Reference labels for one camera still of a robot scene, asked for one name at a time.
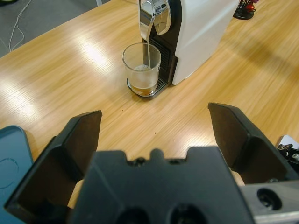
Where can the black capsule holder with rods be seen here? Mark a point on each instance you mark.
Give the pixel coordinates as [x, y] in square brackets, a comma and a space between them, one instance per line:
[244, 12]

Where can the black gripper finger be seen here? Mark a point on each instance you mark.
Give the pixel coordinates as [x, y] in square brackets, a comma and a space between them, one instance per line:
[240, 140]
[53, 163]

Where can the white metal frame leg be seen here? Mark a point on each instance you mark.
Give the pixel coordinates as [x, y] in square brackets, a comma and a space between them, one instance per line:
[99, 2]

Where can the clear drinking glass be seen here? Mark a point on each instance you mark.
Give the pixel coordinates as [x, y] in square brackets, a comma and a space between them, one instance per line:
[141, 70]

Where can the white capsule coffee machine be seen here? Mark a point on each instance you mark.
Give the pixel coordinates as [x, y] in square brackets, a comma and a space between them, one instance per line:
[198, 35]

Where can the red coffee capsule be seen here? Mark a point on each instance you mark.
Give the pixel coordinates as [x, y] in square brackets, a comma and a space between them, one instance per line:
[251, 8]

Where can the white camera mount dark post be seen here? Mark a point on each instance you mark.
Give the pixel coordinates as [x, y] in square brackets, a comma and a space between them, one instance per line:
[288, 145]

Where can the teal plastic tray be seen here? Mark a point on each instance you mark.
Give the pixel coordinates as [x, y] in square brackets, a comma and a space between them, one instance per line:
[11, 175]

